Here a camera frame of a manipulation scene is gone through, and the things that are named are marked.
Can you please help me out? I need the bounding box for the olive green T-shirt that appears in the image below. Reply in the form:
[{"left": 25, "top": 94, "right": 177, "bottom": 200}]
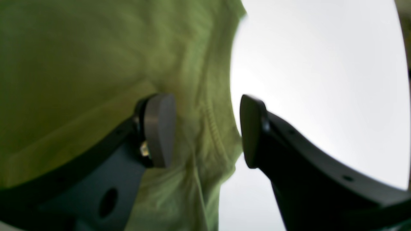
[{"left": 1, "top": 0, "right": 246, "bottom": 231}]

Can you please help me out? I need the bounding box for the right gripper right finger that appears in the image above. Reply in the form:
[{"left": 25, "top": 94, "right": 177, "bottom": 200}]
[{"left": 240, "top": 95, "right": 411, "bottom": 231}]

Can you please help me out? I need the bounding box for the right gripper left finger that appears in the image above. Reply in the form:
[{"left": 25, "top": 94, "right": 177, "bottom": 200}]
[{"left": 1, "top": 94, "right": 176, "bottom": 231}]

